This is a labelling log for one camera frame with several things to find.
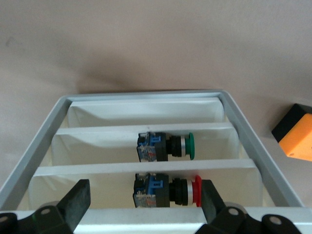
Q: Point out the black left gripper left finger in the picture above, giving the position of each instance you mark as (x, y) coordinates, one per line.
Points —
(73, 207)

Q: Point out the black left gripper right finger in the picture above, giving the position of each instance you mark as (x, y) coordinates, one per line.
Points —
(214, 212)

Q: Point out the red push button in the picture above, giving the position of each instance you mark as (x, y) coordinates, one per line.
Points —
(158, 192)

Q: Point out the white drawer cabinet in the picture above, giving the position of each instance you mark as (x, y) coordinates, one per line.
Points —
(24, 156)

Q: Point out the green push button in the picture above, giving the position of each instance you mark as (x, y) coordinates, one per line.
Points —
(161, 148)

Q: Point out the brown table mat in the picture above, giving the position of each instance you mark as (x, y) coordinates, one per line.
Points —
(146, 36)

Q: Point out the orange button enclosure box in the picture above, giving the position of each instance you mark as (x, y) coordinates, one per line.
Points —
(297, 136)

